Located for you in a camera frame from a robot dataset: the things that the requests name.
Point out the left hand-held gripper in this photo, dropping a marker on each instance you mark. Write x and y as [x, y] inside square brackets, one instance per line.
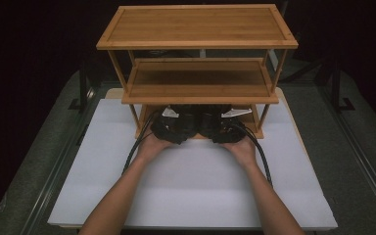
[173, 129]

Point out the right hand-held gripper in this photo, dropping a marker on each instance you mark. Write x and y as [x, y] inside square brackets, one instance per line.
[225, 130]

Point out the three-tier bamboo shoe rack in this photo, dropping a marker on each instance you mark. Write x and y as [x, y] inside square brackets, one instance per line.
[196, 27]

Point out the person's right hand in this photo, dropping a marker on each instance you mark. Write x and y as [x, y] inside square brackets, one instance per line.
[243, 151]

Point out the person's left hand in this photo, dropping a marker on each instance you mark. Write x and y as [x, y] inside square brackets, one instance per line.
[151, 148]

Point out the white table mat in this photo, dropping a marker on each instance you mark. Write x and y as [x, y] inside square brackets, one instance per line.
[192, 196]

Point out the black metal stand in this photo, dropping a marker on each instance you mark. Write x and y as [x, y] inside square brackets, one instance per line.
[83, 88]
[338, 88]

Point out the metal floor rail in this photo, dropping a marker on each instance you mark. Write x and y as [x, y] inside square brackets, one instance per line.
[365, 163]
[55, 182]

